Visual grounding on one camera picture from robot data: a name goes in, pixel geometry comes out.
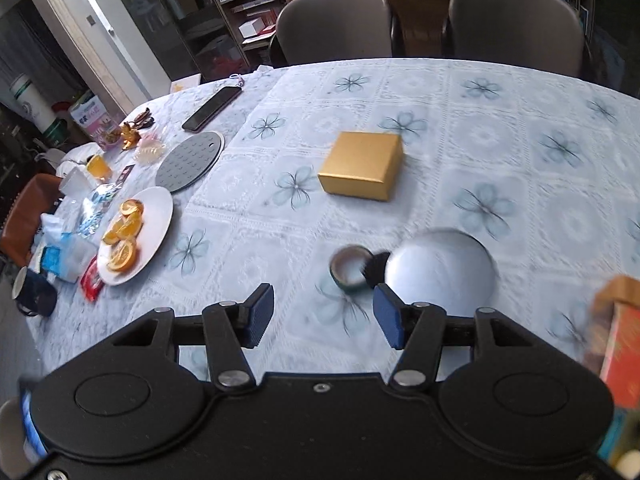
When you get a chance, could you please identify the green tape roll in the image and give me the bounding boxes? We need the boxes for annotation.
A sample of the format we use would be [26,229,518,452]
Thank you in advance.
[329,245,373,292]

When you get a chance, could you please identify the black can silver lid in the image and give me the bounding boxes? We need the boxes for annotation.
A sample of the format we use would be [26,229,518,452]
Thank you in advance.
[384,229,498,316]

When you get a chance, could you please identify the orange slices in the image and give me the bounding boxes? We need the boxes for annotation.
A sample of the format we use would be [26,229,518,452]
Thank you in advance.
[101,198,144,273]

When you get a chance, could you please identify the white plate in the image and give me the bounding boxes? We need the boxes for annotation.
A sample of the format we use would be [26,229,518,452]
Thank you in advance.
[96,186,174,286]

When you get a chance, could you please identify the red snack packet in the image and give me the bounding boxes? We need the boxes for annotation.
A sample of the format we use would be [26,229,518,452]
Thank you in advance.
[79,257,104,302]

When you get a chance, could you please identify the grey round trivet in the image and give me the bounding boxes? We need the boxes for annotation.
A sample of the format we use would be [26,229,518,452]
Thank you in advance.
[155,132,224,193]

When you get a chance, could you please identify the gold cardboard box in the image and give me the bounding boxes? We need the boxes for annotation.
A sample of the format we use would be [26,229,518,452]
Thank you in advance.
[318,132,404,202]

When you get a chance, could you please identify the clear plastic bags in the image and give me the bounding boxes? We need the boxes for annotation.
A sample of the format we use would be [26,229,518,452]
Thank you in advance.
[28,183,119,283]

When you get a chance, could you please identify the orange tea tin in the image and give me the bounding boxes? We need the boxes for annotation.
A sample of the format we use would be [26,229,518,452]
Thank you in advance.
[582,275,639,410]

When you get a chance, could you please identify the dark blue mug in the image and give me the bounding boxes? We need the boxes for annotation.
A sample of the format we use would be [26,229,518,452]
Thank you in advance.
[12,266,58,318]

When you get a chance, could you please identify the white floral lace tablecloth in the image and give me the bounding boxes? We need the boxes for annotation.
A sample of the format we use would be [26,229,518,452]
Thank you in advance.
[30,58,639,373]

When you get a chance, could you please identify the orange juice glass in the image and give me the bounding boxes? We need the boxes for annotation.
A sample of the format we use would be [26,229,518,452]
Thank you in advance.
[86,154,113,182]

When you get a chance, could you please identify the brown leather chair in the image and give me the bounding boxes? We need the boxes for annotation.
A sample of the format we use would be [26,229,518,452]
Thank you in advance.
[1,174,62,268]

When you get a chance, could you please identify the white thermos bottle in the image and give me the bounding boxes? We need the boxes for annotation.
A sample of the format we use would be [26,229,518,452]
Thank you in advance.
[10,74,58,136]

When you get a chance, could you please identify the grey chair right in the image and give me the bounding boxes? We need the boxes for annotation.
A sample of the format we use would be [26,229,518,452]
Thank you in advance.
[442,0,591,78]

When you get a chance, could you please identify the grey chair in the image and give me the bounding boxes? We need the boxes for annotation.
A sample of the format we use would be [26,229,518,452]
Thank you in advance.
[268,0,405,68]
[442,0,591,78]

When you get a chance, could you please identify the grey chair left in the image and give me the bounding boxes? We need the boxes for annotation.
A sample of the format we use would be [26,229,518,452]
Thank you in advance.
[268,0,405,68]

